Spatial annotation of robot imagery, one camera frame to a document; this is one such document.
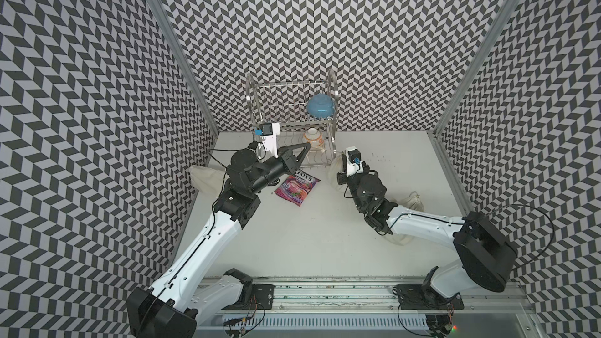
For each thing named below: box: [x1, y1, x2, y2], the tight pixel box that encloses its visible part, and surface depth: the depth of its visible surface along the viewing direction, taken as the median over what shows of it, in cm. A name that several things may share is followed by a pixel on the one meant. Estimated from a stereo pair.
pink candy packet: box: [274, 169, 321, 207], surface depth 99 cm
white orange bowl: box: [303, 127, 324, 148], surface depth 107 cm
